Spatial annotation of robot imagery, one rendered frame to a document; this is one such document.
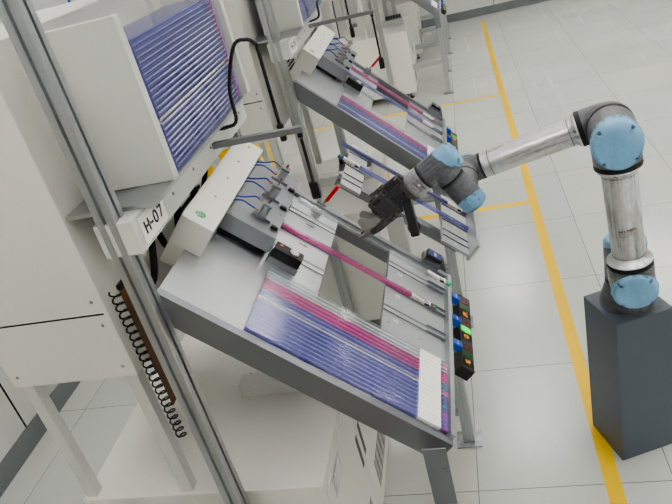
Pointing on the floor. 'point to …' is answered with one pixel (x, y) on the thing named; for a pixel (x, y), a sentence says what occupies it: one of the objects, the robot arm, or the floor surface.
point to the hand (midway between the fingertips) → (364, 235)
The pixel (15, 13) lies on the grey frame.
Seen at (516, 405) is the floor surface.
